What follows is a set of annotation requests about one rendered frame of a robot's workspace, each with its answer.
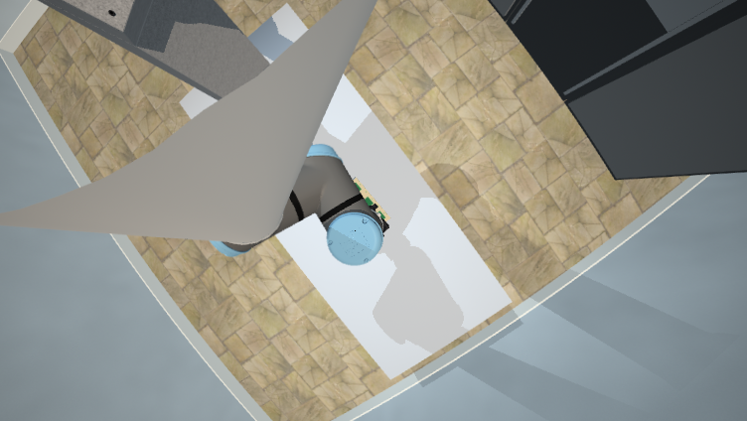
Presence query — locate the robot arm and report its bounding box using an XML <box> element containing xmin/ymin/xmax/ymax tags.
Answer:
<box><xmin>0</xmin><ymin>0</ymin><xmax>383</xmax><ymax>266</ymax></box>

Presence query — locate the green and cream checkered board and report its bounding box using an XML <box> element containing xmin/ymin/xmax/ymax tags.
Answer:
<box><xmin>353</xmin><ymin>178</ymin><xmax>390</xmax><ymax>221</ymax></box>

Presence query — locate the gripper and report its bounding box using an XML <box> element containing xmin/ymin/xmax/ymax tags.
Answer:
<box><xmin>370</xmin><ymin>204</ymin><xmax>389</xmax><ymax>233</ymax></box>

